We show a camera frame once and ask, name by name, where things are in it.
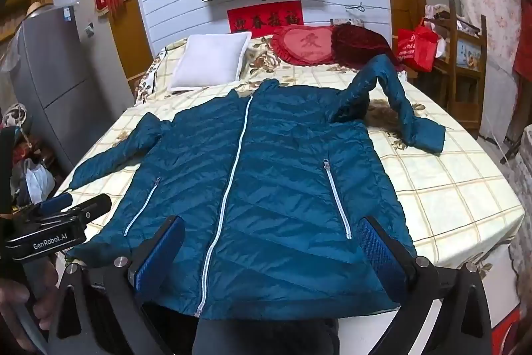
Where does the black wall cable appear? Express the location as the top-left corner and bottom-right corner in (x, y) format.
(240, 0), (377, 12)

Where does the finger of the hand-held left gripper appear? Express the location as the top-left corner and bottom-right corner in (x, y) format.
(37, 192), (74, 215)
(71, 193), (112, 223)

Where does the bed with floral checked sheet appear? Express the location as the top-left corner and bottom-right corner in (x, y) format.
(54, 32), (526, 289)

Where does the wooden chair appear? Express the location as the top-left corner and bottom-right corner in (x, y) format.
(423, 0), (488, 132)

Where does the teal quilted zip jacket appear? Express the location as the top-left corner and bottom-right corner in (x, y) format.
(66, 55), (447, 321)

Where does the white square pillow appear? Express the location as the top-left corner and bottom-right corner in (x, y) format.
(167, 32), (252, 92)

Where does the white plastic bag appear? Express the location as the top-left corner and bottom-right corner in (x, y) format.
(24, 160), (56, 205)

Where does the person's left hand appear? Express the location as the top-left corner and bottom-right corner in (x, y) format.
(0, 260), (60, 355)

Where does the grey refrigerator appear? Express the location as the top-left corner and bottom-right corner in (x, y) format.
(10, 4), (109, 174)

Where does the red heart-shaped cushion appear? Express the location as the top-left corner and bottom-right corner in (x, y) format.
(272, 25), (342, 65)

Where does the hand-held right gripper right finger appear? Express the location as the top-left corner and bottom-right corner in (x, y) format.
(355, 216), (494, 355)

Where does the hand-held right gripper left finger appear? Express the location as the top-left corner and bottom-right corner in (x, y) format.
(48, 215), (200, 355)

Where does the floral pink curtain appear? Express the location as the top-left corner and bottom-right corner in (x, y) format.
(450, 0), (525, 150)

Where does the red wall banner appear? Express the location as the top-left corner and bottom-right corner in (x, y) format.
(227, 0), (304, 34)

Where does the dark red fuzzy cushion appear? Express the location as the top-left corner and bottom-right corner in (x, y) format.
(331, 23), (403, 72)

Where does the red shopping bag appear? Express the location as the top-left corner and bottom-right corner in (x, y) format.
(396, 18), (440, 72)

